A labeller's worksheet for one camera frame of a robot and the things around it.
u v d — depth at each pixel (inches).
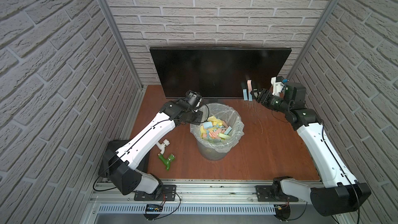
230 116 29.7
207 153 31.2
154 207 28.1
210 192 29.9
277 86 25.3
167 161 32.2
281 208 27.9
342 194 14.4
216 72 37.5
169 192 29.8
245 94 32.8
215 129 30.8
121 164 15.6
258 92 26.3
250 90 30.6
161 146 34.4
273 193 26.8
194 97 22.4
